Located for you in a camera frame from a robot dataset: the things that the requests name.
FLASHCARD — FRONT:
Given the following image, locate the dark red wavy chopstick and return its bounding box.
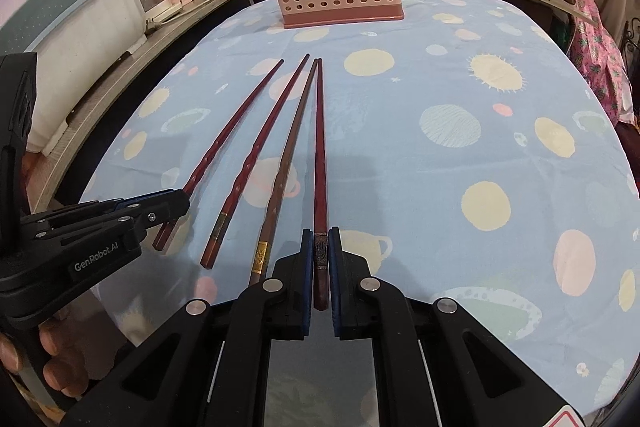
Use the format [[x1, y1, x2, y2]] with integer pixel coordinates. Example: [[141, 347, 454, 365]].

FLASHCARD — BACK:
[[200, 54, 311, 270], [152, 59, 285, 253]]

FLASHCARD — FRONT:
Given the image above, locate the person's left hand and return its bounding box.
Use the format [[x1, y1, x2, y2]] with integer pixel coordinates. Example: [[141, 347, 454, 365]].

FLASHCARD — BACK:
[[37, 314, 108, 400]]

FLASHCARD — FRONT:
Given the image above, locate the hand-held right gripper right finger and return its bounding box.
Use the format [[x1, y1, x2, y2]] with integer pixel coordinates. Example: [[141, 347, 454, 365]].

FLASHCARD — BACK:
[[330, 227, 583, 427]]

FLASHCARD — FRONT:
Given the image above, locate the dark maroon chopstick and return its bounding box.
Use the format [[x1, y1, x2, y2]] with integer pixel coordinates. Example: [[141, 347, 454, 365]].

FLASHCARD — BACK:
[[311, 58, 331, 312]]

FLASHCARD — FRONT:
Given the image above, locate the white tub with grey lid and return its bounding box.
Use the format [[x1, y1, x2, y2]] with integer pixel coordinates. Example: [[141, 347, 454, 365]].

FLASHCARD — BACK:
[[0, 0, 148, 158]]

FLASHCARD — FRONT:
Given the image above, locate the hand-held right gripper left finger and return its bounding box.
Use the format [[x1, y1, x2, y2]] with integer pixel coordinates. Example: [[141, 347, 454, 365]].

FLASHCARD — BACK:
[[62, 228, 315, 427]]

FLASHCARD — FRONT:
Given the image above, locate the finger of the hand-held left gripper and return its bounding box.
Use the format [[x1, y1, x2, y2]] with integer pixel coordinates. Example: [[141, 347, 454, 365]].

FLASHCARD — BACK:
[[20, 189, 192, 242], [47, 188, 173, 214]]

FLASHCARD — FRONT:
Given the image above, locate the brown chopstick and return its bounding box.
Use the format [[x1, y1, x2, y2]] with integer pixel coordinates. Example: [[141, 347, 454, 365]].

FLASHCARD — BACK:
[[247, 58, 319, 289]]

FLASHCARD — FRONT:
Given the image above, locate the pink floral garment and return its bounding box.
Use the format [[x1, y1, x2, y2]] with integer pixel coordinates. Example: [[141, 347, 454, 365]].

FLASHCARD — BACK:
[[570, 0, 636, 122]]

